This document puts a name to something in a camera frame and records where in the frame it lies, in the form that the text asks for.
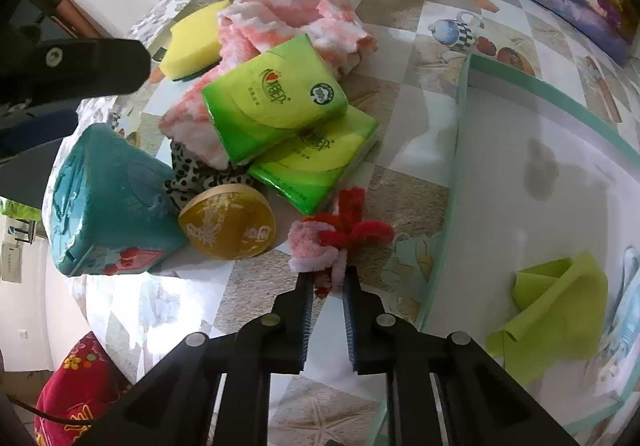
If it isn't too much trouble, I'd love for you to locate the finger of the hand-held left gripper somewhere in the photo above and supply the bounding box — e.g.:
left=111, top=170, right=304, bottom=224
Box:
left=0, top=38, right=152, bottom=101
left=0, top=108, right=79, bottom=160

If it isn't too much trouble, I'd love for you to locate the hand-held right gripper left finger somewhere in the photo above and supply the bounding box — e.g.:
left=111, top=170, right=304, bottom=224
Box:
left=87, top=268, right=316, bottom=446

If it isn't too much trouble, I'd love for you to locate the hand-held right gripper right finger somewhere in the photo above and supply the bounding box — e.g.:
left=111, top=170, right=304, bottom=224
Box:
left=341, top=266, right=581, bottom=446

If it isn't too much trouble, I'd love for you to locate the yellow sponge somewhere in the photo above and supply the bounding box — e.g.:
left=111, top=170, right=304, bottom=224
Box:
left=159, top=0, right=234, bottom=82

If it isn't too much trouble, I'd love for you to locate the red pink pipe cleaner flower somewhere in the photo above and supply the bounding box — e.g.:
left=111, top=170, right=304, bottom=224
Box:
left=289, top=188, right=396, bottom=300

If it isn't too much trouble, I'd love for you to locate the leopard print scrunchie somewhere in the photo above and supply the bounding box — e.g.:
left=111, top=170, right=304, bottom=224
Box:
left=165, top=140, right=257, bottom=213

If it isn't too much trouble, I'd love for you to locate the green tissue packet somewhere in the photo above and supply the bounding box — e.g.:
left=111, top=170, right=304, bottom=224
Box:
left=201, top=33, right=349, bottom=165
left=247, top=106, right=380, bottom=216

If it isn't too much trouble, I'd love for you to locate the white tray with green rim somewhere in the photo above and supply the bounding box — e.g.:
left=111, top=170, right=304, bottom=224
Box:
left=385, top=53, right=640, bottom=438

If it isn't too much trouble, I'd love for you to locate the pink white fluffy towel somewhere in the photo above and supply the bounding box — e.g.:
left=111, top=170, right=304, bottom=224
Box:
left=159, top=0, right=379, bottom=172

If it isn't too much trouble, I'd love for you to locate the teal plastic container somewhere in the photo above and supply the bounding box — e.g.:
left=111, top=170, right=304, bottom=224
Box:
left=44, top=123, right=189, bottom=277

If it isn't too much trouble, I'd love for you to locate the yellow round box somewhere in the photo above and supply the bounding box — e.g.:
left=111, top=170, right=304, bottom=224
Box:
left=178, top=185, right=277, bottom=260

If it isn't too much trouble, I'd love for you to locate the lime green cloth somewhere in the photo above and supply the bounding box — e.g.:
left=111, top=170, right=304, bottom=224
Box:
left=485, top=251, right=609, bottom=387

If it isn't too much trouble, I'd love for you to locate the red embroidered cushion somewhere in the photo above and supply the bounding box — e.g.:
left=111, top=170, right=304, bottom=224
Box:
left=34, top=331, right=132, bottom=446

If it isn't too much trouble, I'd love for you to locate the checked printed tablecloth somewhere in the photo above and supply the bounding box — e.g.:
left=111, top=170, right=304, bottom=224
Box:
left=42, top=0, right=640, bottom=446

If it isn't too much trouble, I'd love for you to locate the black cable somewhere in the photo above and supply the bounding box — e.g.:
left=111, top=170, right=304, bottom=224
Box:
left=9, top=393, right=96, bottom=426

